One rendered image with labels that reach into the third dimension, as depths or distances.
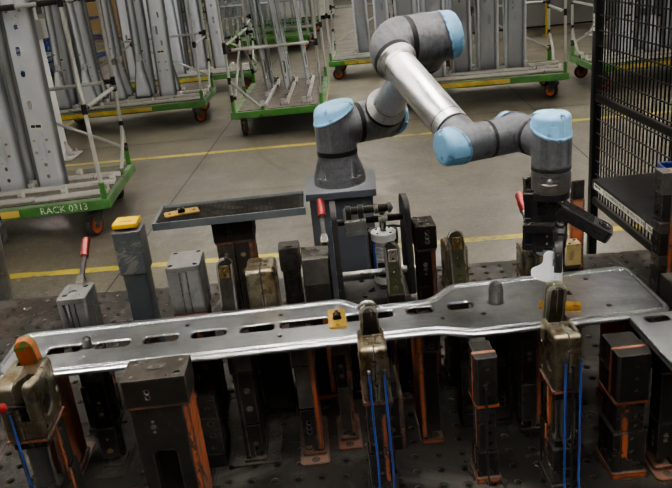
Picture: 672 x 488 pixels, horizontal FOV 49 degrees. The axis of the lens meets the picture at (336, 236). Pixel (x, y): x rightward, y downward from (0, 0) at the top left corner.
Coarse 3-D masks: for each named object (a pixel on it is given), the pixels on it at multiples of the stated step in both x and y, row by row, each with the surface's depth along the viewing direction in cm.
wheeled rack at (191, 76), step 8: (248, 8) 1091; (240, 16) 1095; (248, 16) 1095; (232, 64) 1087; (248, 64) 1084; (256, 64) 1094; (192, 72) 1063; (216, 72) 1041; (224, 72) 1042; (248, 72) 1032; (184, 80) 1032; (192, 80) 1032; (248, 80) 1043
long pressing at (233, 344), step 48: (480, 288) 162; (528, 288) 160; (576, 288) 158; (624, 288) 156; (48, 336) 161; (96, 336) 159; (144, 336) 156; (240, 336) 152; (288, 336) 150; (336, 336) 148; (480, 336) 145
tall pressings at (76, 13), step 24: (48, 24) 834; (72, 24) 835; (144, 24) 885; (120, 48) 894; (144, 48) 886; (168, 48) 870; (72, 72) 878; (96, 72) 877; (120, 72) 896; (144, 72) 879; (168, 72) 872; (72, 96) 881; (96, 96) 864; (120, 96) 881; (144, 96) 883
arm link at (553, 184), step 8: (536, 176) 140; (544, 176) 138; (552, 176) 138; (560, 176) 138; (568, 176) 139; (536, 184) 140; (544, 184) 139; (552, 184) 139; (560, 184) 138; (568, 184) 139; (536, 192) 142; (544, 192) 140; (552, 192) 139; (560, 192) 139
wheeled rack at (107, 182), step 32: (32, 0) 504; (64, 0) 469; (96, 0) 553; (64, 32) 473; (96, 160) 503; (128, 160) 597; (0, 192) 540; (32, 192) 541; (64, 192) 522; (96, 192) 520; (96, 224) 521
